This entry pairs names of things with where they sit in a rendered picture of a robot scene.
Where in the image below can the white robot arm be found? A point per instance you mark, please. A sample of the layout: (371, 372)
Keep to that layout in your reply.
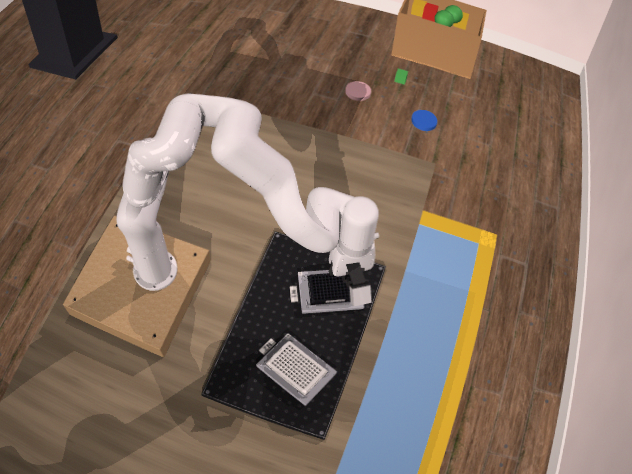
(330, 216)

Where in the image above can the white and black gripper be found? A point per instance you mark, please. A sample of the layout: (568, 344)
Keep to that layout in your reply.
(340, 259)

